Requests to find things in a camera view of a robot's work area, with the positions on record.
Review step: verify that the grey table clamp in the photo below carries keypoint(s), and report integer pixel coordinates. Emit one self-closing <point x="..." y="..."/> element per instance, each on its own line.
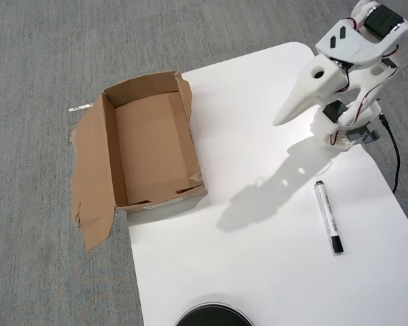
<point x="364" y="136"/>

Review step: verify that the white marker pen black cap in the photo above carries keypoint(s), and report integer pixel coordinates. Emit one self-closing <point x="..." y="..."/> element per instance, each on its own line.
<point x="326" y="214"/>

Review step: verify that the open brown cardboard box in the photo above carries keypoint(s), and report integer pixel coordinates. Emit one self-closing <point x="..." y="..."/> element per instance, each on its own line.
<point x="149" y="153"/>

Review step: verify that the black round disc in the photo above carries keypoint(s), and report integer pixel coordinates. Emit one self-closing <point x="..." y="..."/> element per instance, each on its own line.
<point x="214" y="316"/>

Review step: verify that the white paper strip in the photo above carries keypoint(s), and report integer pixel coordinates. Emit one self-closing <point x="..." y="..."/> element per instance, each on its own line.
<point x="80" y="108"/>

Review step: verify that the white gripper with hole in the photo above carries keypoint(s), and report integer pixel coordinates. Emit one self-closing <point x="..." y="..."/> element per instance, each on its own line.
<point x="314" y="75"/>

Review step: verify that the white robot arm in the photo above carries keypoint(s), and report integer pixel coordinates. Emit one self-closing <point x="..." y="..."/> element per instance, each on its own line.
<point x="347" y="44"/>

